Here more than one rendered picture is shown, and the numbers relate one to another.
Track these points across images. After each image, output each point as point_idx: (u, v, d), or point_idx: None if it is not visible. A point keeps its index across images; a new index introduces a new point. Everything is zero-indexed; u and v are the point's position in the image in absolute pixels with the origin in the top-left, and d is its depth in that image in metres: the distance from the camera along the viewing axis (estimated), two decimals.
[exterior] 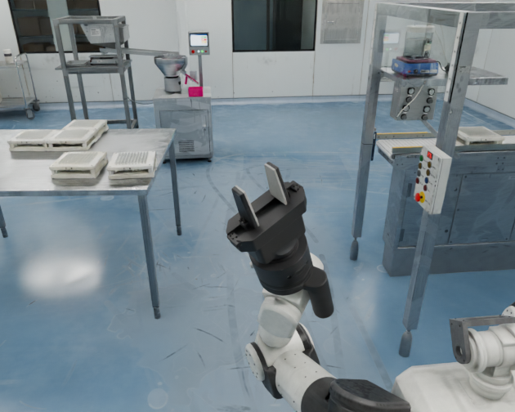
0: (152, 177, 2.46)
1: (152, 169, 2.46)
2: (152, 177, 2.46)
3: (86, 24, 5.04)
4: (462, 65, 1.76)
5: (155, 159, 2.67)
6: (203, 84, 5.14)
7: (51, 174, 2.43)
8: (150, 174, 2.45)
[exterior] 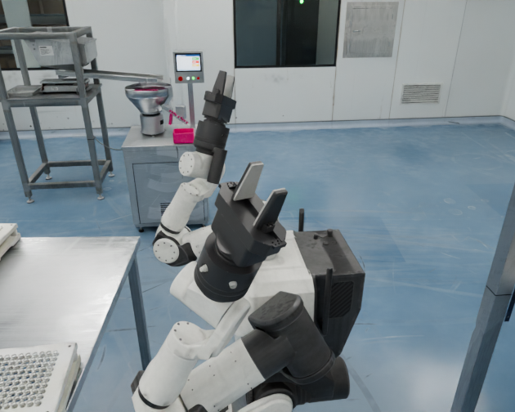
0: None
1: None
2: None
3: (32, 39, 3.63)
4: None
5: (78, 356, 1.26)
6: (194, 122, 3.73)
7: None
8: None
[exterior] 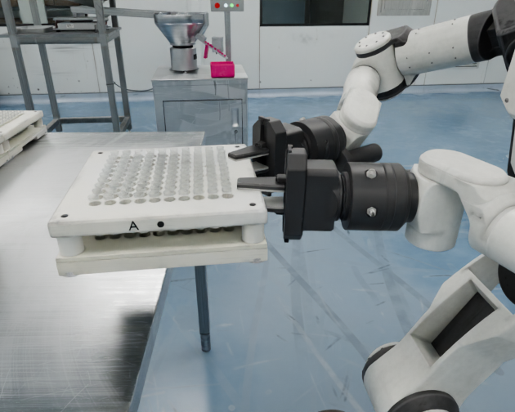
0: (260, 262, 0.54)
1: (261, 226, 0.54)
2: (260, 261, 0.54)
3: None
4: None
5: None
6: (230, 60, 3.26)
7: None
8: (249, 249, 0.53)
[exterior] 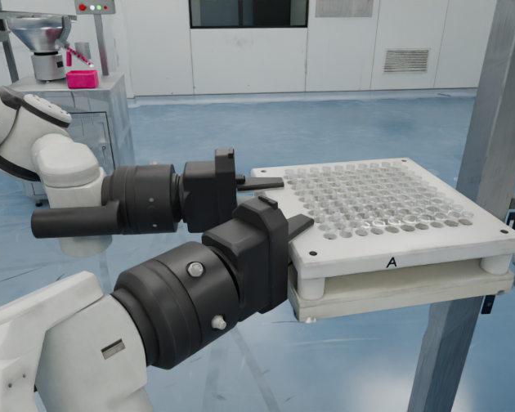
0: None
1: (256, 196, 0.62)
2: None
3: None
4: None
5: (303, 311, 0.44)
6: (106, 68, 2.95)
7: None
8: None
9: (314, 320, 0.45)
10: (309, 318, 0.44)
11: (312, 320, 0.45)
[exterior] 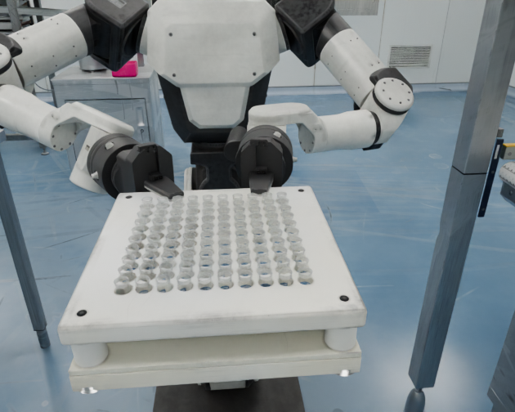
0: None
1: None
2: None
3: None
4: None
5: None
6: (142, 60, 3.28)
7: None
8: None
9: None
10: None
11: None
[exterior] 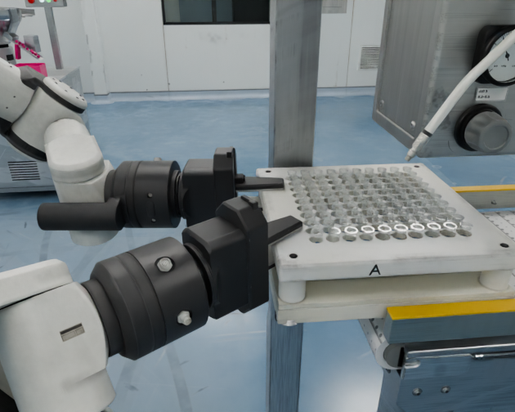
0: None
1: (260, 196, 0.62)
2: None
3: None
4: None
5: (282, 313, 0.43)
6: (60, 61, 2.94)
7: None
8: None
9: (293, 323, 0.44)
10: (288, 321, 0.44)
11: (292, 323, 0.44)
